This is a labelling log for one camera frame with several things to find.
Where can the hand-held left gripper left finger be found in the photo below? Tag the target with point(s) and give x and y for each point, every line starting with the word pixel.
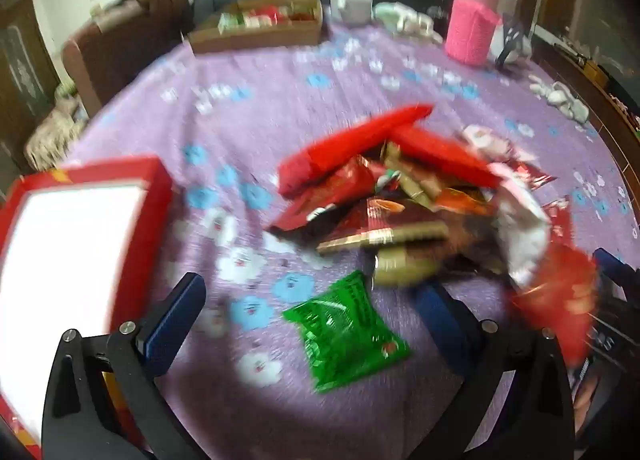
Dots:
pixel 175 320

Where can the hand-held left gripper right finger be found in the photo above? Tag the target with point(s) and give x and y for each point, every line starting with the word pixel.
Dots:
pixel 440 312

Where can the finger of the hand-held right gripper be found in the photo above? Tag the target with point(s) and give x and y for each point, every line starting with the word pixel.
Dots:
pixel 615 270

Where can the bright red snack packet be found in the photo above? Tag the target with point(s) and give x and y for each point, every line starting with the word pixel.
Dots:
pixel 555 300

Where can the green snack packet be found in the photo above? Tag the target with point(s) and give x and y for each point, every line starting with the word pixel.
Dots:
pixel 345 335

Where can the pile of mixed snack packets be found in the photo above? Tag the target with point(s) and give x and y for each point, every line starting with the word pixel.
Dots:
pixel 380 220

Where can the red box tray white inside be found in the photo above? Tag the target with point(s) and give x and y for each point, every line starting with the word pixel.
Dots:
pixel 75 240

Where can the long red snack packet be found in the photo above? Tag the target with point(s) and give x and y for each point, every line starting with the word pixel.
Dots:
pixel 350 144
pixel 440 149

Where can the white crumpled tissues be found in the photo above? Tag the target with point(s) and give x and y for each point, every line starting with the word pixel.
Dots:
pixel 560 97

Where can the beige patterned blanket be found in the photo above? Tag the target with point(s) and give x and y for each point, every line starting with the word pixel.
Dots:
pixel 52 134

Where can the purple floral tablecloth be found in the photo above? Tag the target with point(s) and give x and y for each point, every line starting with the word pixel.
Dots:
pixel 300 104

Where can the brown armchair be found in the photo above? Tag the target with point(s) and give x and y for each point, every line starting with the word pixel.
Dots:
pixel 125 49

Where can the bottle with pink knitted sleeve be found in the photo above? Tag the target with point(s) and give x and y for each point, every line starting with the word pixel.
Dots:
pixel 470 29

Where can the brown cardboard box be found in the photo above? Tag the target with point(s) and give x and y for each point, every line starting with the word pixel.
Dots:
pixel 260 38

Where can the white green plastic bag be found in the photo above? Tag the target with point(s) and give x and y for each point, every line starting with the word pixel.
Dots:
pixel 405 19

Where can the dark wooden door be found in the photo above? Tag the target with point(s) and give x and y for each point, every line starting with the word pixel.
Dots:
pixel 20 64

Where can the group of small wrapped sweets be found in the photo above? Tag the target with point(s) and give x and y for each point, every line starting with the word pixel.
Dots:
pixel 260 17

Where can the white cup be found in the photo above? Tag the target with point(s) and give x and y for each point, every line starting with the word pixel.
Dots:
pixel 352 9

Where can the wooden wall cabinet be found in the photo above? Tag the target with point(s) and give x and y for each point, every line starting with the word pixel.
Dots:
pixel 600 14

